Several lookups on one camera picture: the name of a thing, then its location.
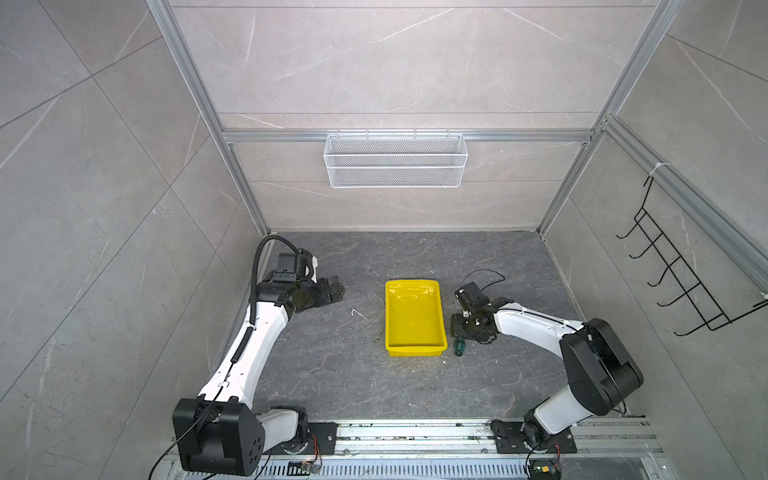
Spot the green handled screwdriver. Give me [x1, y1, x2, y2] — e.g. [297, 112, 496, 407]
[453, 337, 466, 357]

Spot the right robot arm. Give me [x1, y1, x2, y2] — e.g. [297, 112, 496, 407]
[451, 283, 644, 451]

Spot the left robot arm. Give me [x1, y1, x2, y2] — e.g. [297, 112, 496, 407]
[172, 249, 344, 476]

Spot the yellow plastic bin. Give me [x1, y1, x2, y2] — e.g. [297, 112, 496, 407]
[385, 279, 448, 357]

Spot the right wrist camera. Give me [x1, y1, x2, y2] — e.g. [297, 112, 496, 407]
[454, 282, 491, 313]

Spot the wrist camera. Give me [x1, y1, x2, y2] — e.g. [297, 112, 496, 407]
[273, 252, 315, 282]
[454, 282, 491, 313]

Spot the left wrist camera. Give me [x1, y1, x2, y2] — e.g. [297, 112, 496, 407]
[273, 252, 315, 282]

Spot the black right camera cable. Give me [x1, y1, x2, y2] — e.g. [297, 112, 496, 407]
[460, 268, 506, 295]

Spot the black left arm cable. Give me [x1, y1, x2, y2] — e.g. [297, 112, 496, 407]
[248, 234, 301, 328]

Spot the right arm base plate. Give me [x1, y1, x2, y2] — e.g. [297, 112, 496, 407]
[489, 419, 577, 454]

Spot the white wire mesh basket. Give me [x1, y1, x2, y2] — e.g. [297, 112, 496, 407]
[323, 133, 469, 189]

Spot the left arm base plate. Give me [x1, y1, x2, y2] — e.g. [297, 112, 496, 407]
[273, 422, 339, 456]

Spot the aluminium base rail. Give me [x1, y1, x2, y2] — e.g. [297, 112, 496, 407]
[322, 417, 663, 459]

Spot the black wire hook rack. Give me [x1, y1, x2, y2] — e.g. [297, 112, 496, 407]
[615, 176, 767, 338]

